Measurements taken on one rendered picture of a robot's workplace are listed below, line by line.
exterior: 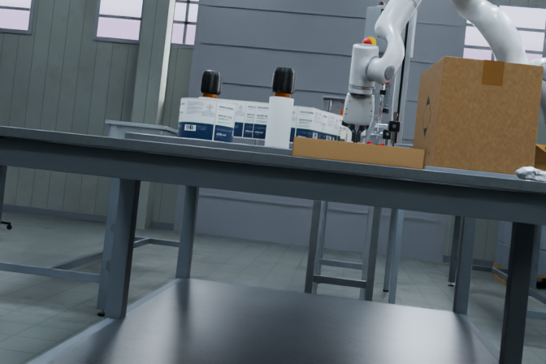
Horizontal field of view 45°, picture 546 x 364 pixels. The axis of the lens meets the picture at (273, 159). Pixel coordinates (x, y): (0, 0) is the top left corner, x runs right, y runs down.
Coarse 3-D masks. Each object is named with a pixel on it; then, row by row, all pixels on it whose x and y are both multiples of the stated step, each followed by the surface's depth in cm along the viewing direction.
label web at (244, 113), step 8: (240, 104) 262; (248, 104) 261; (240, 112) 261; (248, 112) 261; (240, 120) 261; (248, 120) 261; (240, 128) 261; (248, 128) 260; (240, 136) 261; (248, 136) 260
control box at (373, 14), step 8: (368, 8) 257; (376, 8) 254; (384, 8) 252; (368, 16) 257; (376, 16) 254; (416, 16) 254; (368, 24) 256; (368, 32) 256; (376, 40) 253; (384, 48) 250
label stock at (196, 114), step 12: (180, 108) 236; (192, 108) 231; (204, 108) 230; (216, 108) 231; (228, 108) 234; (180, 120) 235; (192, 120) 231; (204, 120) 230; (216, 120) 231; (228, 120) 234; (180, 132) 234; (192, 132) 231; (204, 132) 230; (216, 132) 231; (228, 132) 235
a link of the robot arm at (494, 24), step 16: (448, 0) 231; (464, 0) 223; (480, 0) 224; (464, 16) 226; (480, 16) 219; (496, 16) 216; (480, 32) 222; (496, 32) 216; (512, 32) 215; (496, 48) 218; (512, 48) 216
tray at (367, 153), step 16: (304, 144) 132; (320, 144) 132; (336, 144) 131; (352, 144) 131; (368, 144) 131; (336, 160) 131; (352, 160) 131; (368, 160) 131; (384, 160) 130; (400, 160) 130; (416, 160) 130
